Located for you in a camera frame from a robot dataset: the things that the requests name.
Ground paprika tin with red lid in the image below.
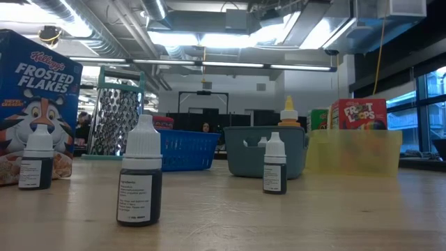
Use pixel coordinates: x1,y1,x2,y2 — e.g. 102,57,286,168
152,115,175,130

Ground orange-yellow squeeze bottle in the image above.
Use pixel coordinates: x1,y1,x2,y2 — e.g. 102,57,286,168
277,96,301,128

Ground small blue dropper bottle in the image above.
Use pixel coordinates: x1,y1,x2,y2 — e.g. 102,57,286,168
262,131,288,195

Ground green Apple Jacks cereal box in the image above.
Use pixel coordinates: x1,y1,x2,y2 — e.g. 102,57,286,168
306,108,330,133

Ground small dark dropper bottle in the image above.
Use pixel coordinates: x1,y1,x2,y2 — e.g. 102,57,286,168
17,124,55,191
116,114,164,227

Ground red Froot Loops cereal box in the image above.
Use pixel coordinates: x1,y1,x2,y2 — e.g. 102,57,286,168
329,98,388,132

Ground blue Frosted Flakes cereal box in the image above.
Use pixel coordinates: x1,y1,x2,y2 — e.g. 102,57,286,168
0,29,84,186

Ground black partition panels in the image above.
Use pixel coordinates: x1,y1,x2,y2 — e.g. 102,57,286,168
166,108,308,133

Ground blue slotted plastic basket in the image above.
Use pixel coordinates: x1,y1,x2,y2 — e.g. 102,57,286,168
155,128,222,172

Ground long ceiling light strip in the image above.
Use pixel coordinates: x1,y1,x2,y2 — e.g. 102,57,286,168
68,55,338,73

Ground teal-rimmed metal box grater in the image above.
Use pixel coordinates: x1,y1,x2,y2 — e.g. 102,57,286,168
81,66,146,161

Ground grey ceiling box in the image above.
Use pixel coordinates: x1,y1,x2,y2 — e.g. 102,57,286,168
225,8,249,31

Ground yellow plastic bin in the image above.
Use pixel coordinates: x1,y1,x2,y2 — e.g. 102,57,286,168
305,129,403,177

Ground large glass window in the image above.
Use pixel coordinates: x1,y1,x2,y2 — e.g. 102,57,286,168
385,66,446,154

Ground black background rig frame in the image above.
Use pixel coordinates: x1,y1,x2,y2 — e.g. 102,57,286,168
177,90,230,114

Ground silver ventilation duct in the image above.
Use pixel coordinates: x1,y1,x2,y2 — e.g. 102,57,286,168
31,0,128,59

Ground yellow hanging cable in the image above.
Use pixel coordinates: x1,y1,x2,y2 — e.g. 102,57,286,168
371,0,390,96

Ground black ceiling cable reel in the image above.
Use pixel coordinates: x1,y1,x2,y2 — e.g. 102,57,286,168
37,24,64,49

